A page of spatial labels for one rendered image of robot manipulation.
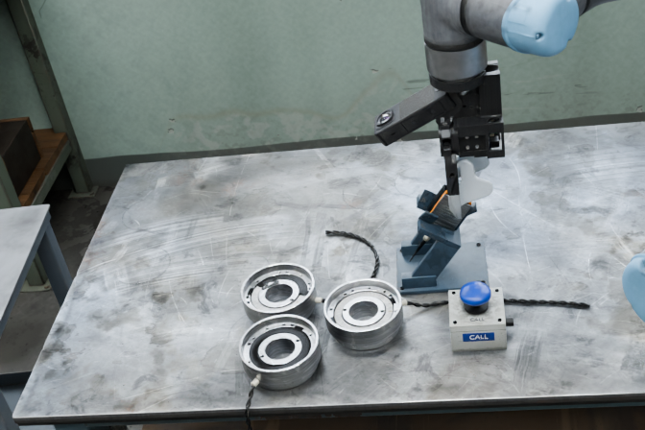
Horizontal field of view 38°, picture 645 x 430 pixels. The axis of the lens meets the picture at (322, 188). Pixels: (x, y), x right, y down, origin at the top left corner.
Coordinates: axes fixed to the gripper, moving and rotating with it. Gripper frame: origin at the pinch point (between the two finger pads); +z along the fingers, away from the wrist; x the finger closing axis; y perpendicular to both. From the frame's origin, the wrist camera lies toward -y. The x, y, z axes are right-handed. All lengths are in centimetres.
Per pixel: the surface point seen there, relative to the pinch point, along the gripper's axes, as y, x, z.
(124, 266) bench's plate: -52, 6, 12
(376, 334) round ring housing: -11.2, -15.7, 8.9
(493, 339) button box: 3.7, -16.9, 10.0
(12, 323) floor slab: -126, 86, 92
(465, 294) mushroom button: 0.6, -14.0, 4.6
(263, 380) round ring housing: -25.6, -22.0, 9.6
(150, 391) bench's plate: -41.5, -20.3, 11.9
